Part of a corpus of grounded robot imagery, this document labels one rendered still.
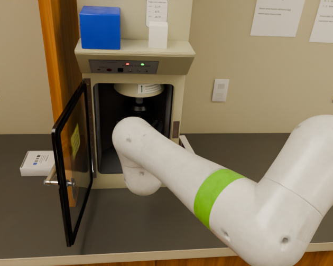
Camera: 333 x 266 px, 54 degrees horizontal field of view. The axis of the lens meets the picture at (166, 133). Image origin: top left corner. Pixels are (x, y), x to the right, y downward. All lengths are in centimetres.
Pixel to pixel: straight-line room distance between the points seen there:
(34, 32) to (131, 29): 59
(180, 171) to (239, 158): 89
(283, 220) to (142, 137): 38
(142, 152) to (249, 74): 97
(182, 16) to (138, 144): 42
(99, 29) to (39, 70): 69
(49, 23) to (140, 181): 46
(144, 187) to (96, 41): 40
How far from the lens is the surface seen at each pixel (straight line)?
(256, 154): 157
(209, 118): 166
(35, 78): 156
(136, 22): 100
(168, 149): 70
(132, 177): 87
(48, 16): 92
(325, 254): 137
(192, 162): 64
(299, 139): 57
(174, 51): 92
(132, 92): 109
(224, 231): 56
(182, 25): 101
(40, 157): 142
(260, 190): 55
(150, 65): 96
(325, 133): 56
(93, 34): 90
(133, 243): 110
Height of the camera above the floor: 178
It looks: 31 degrees down
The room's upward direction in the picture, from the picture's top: 4 degrees clockwise
